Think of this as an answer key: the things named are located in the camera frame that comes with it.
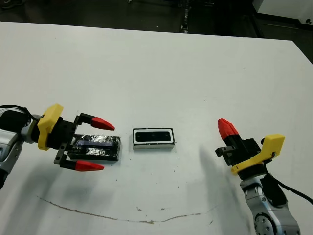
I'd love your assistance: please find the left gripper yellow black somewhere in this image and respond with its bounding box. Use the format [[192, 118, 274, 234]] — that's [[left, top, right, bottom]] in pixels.
[[37, 103, 115, 172]]

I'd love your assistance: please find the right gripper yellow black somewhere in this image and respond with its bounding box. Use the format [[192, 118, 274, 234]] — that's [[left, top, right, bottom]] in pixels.
[[215, 118, 286, 181]]

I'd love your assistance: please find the black camera box lid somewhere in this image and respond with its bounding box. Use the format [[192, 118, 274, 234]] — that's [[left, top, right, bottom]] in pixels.
[[67, 134, 122, 162]]

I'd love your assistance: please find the black phone-like camera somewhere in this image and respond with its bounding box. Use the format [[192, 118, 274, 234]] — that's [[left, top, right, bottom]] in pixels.
[[135, 131, 172, 143]]

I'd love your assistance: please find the white camera box base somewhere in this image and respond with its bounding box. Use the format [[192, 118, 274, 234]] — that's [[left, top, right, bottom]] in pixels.
[[132, 127, 176, 150]]

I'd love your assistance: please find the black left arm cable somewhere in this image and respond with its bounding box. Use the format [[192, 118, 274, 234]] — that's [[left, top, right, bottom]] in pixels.
[[0, 105, 40, 123]]

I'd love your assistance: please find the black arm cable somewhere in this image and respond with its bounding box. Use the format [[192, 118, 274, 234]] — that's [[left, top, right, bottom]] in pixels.
[[265, 166, 313, 206], [0, 105, 40, 123]]

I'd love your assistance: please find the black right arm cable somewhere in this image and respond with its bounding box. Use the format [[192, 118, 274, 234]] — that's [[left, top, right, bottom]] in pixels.
[[265, 166, 313, 206]]

